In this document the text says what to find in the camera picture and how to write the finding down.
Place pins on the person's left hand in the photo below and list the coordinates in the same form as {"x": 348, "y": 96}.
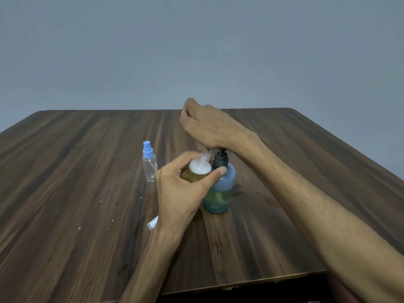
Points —
{"x": 176, "y": 198}

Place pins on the person's right forearm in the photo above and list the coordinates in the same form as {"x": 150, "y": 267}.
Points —
{"x": 322, "y": 211}

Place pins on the clear small bottle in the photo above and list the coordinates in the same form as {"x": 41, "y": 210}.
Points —
{"x": 199, "y": 168}

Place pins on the blue-capped small spray bottle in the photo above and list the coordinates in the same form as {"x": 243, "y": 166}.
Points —
{"x": 150, "y": 168}

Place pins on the maroon table leg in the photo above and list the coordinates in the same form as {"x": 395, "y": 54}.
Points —
{"x": 342, "y": 290}

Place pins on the white spray cap with tube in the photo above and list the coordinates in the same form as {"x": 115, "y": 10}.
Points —
{"x": 153, "y": 223}

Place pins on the blue green pump bottle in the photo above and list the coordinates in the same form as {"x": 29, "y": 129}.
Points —
{"x": 221, "y": 192}

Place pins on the person's right hand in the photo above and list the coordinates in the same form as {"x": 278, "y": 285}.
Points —
{"x": 211, "y": 126}

